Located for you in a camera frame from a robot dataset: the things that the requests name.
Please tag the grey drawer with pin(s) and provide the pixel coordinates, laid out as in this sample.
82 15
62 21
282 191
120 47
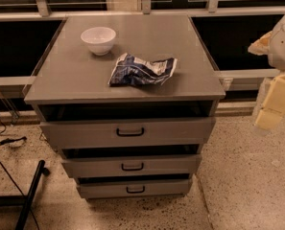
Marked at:
127 132
161 187
132 165

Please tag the black stand leg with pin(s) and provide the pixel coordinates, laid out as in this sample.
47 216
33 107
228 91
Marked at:
25 201

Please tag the white ceramic bowl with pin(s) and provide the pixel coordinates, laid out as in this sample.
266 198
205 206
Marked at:
99 40

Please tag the grey drawer cabinet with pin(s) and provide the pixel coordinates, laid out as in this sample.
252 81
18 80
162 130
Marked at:
72 84

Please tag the crumpled blue chip bag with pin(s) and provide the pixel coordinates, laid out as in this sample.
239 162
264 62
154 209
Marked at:
134 71

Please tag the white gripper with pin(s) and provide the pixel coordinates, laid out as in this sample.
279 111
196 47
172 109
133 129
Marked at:
284 47

